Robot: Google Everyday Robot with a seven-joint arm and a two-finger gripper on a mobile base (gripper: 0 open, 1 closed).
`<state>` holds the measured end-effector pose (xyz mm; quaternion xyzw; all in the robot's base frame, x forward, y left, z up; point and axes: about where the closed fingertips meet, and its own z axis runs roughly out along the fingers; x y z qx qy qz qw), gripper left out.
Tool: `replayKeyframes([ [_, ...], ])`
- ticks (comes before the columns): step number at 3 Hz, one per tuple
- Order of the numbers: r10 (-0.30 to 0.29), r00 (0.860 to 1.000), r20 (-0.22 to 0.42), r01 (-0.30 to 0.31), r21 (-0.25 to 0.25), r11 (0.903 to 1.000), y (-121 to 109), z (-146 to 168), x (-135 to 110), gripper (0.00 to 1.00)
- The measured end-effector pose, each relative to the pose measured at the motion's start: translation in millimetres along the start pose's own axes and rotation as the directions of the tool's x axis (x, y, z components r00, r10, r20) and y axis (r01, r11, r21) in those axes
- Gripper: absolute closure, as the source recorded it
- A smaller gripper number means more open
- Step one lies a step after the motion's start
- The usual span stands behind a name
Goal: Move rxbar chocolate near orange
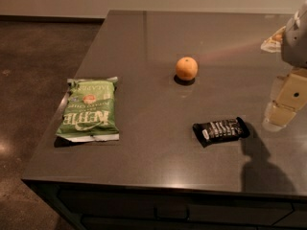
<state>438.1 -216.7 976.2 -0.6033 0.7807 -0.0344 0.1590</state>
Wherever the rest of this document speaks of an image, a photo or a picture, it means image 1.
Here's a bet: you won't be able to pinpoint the green kettle chips bag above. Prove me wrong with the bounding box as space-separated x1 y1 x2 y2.
57 77 119 143

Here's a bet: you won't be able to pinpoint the black rxbar chocolate bar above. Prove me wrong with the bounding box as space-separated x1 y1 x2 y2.
192 117 250 148

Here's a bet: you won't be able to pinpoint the pale snack packet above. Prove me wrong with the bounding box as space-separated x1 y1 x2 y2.
260 26 286 53

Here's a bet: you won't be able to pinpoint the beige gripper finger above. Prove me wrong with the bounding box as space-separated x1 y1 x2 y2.
264 67 307 127

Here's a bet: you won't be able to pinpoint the dark cabinet drawers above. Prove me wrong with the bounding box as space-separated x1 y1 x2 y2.
24 179 307 230

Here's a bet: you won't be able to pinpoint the orange fruit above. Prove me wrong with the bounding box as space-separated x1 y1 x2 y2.
176 57 198 81

